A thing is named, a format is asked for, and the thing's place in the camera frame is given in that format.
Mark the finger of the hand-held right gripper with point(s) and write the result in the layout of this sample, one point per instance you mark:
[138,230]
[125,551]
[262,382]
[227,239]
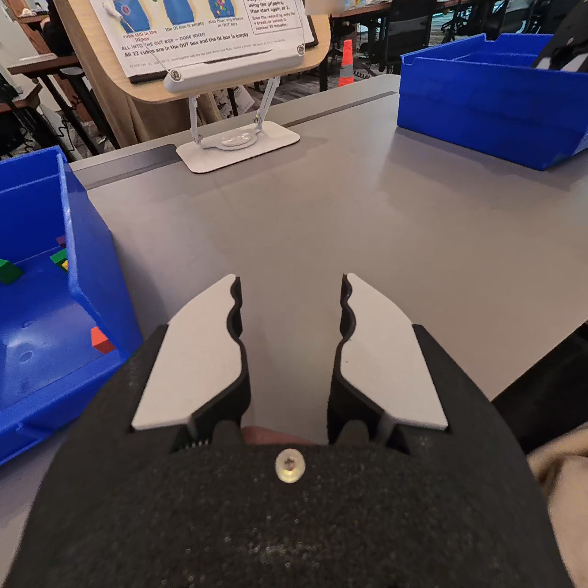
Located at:
[576,65]

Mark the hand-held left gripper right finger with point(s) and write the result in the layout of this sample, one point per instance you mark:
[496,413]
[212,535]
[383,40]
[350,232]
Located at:
[390,367]

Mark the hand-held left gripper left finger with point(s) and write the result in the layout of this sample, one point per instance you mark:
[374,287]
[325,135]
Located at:
[193,367]

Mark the red wooden cube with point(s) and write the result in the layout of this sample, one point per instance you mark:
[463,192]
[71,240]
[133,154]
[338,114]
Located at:
[101,340]

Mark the blue plastic bin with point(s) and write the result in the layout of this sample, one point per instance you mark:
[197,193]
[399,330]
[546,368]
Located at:
[92,257]
[482,119]

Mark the small green wooden cube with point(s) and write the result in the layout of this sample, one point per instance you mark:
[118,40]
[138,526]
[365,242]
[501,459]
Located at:
[9,271]
[59,257]

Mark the black office chair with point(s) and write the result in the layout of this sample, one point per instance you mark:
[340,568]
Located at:
[404,32]

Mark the orange traffic cone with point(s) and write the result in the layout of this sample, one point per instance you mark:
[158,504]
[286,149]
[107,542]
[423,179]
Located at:
[347,69]

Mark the tan fabric cover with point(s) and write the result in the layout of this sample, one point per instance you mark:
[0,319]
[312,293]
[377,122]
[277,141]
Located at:
[138,124]

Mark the printed instruction sheet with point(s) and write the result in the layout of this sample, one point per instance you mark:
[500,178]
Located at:
[206,36]

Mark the wooden desk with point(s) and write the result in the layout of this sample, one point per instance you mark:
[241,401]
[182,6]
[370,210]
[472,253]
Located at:
[46,64]

